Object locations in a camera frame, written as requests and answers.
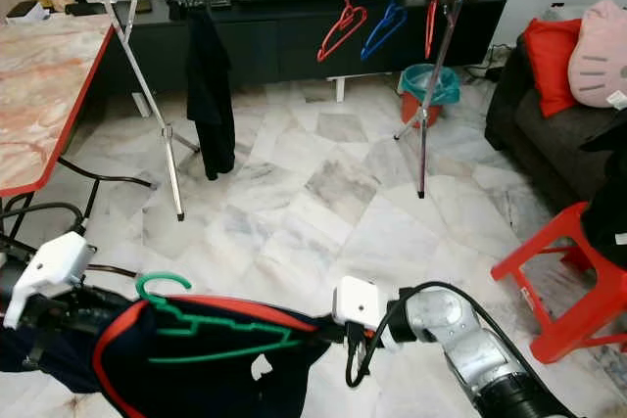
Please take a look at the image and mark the red plastic hanger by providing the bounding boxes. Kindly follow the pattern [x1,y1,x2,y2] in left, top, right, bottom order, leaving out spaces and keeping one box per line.
[316,0,368,64]
[424,0,449,60]

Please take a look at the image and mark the navy red-trimmed garment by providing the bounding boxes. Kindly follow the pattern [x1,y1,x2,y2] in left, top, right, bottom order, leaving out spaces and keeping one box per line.
[0,294,329,418]

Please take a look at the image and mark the green plastic hanger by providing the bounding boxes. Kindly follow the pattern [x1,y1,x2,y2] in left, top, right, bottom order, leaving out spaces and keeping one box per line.
[135,271,300,364]

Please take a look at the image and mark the red cushion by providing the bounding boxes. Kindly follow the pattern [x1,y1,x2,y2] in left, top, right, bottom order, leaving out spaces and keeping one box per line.
[521,17,584,117]

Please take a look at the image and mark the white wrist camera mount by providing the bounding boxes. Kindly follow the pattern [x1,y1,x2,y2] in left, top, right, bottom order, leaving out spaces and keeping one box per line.
[3,232,96,331]
[331,276,400,329]

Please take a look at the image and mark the red plastic stool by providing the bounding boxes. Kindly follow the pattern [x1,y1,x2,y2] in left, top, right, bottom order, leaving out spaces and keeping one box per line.
[492,201,627,365]

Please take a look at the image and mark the pink cat face cushion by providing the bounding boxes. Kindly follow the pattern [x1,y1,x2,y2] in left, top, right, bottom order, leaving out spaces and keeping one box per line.
[568,0,627,109]

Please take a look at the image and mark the dark grey sofa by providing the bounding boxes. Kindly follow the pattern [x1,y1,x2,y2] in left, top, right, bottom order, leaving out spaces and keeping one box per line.
[485,31,627,213]

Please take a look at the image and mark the black TV console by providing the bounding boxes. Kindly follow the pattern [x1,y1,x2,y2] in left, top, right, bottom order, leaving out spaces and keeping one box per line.
[8,0,507,86]

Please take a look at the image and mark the marble top folding table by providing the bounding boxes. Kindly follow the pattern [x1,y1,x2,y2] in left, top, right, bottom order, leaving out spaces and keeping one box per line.
[0,15,199,243]

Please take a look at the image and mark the red bin teal liner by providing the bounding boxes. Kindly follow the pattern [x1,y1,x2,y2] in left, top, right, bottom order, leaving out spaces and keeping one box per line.
[398,63,461,128]

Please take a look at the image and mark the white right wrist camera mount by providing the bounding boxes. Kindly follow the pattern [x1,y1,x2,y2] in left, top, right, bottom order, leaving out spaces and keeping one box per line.
[331,276,400,329]

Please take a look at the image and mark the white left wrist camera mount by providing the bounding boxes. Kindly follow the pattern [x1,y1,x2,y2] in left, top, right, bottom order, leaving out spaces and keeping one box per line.
[3,232,96,331]

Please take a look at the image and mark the black hanging garment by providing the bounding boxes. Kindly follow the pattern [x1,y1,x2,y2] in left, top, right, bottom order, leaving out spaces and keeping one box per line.
[184,9,238,181]

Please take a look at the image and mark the blue plastic hanger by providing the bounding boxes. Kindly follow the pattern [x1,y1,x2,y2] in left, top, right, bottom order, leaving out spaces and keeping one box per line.
[360,0,409,62]

